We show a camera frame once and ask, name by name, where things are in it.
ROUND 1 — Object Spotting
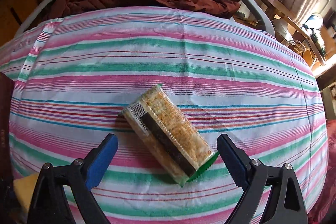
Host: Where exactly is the yellow sponge block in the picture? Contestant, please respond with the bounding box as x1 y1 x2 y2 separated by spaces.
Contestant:
13 173 39 213

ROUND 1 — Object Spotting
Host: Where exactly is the green cracker packet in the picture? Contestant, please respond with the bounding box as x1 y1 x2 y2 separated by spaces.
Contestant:
121 85 219 187

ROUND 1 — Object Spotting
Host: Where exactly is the red clothing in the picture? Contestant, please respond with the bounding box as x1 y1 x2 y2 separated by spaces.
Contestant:
307 118 336 224

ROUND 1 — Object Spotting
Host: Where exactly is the striped bed cover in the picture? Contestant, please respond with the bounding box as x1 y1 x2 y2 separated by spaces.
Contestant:
1 7 328 223

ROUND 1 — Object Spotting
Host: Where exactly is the wooden desk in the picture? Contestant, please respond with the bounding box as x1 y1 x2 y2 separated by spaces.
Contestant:
260 0 326 66

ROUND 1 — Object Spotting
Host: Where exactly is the grey bed rail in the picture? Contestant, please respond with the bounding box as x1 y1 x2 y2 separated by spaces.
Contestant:
241 0 275 36

